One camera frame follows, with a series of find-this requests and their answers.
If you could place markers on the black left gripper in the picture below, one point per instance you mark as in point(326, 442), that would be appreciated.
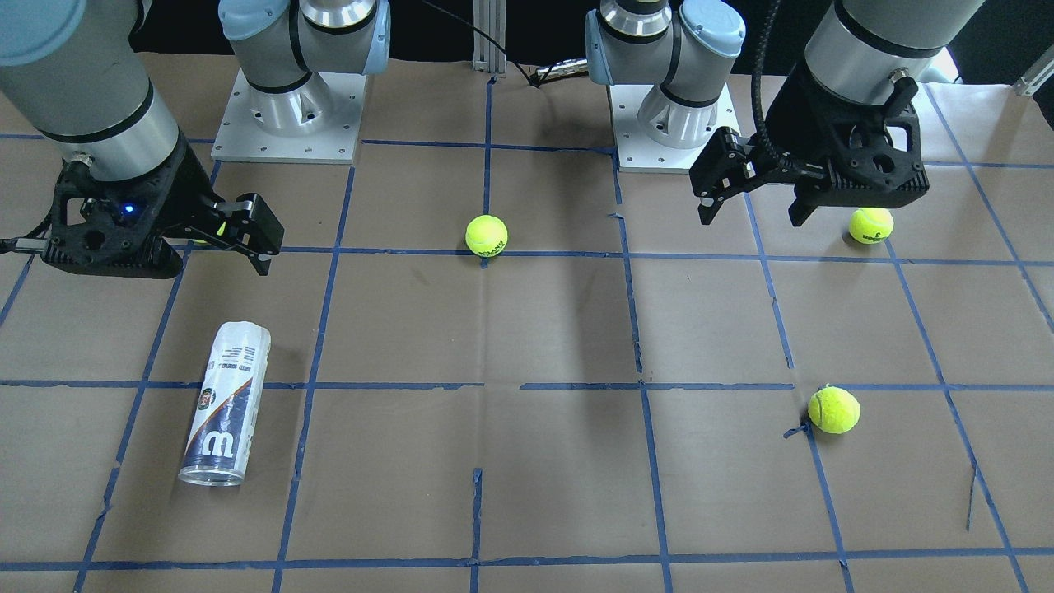
point(790, 107)

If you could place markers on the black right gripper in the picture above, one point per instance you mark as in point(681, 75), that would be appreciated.
point(183, 191)

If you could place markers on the white tennis ball can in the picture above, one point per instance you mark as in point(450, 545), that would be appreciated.
point(227, 406)

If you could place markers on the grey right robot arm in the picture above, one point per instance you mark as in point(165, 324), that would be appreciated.
point(68, 67)

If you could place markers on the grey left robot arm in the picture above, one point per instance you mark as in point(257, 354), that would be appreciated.
point(858, 50)

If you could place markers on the tennis ball behind right gripper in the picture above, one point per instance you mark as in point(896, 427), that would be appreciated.
point(219, 232)

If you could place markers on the far tennis ball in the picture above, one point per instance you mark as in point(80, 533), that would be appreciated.
point(870, 226)

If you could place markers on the centre tennis ball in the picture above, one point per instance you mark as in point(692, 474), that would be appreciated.
point(486, 236)

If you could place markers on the near tennis ball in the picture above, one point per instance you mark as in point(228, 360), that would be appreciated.
point(833, 410)

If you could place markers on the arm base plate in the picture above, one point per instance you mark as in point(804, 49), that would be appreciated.
point(316, 124)
point(655, 135)

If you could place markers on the aluminium frame post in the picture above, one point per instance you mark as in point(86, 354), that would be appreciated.
point(489, 22)

